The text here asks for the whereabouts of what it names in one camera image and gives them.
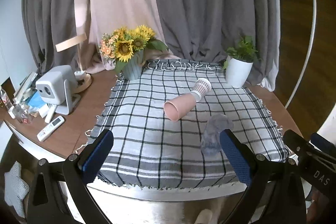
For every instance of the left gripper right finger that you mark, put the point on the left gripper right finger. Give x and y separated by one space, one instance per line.
286 202

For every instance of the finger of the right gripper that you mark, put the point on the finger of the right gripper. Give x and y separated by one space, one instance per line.
314 166
323 144

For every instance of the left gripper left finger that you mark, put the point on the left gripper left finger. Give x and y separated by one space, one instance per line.
46 202

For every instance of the clear printed plastic cup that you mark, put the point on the clear printed plastic cup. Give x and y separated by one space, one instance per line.
210 144

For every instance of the plaid paper cup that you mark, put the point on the plaid paper cup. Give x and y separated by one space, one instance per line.
201 88

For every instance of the pink plastic cup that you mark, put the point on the pink plastic cup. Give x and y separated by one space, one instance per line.
178 107

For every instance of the white star cushion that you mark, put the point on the white star cushion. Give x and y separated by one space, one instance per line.
16 189

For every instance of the white remote control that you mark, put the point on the white remote control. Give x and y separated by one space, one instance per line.
46 132

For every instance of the clutter of small items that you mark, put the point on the clutter of small items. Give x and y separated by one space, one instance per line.
26 103

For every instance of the white mini projector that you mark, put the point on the white mini projector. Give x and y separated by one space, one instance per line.
57 89

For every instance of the black white checkered tablecloth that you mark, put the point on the black white checkered tablecloth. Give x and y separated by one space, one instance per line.
152 151

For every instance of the wooden desk lamp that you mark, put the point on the wooden desk lamp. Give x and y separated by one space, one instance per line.
83 78

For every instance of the green plant white pot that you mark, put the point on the green plant white pot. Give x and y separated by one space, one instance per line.
239 61

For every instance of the sunflower bouquet blue pot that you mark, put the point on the sunflower bouquet blue pot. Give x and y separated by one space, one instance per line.
125 49

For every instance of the grey curtain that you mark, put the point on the grey curtain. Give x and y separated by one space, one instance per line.
199 30

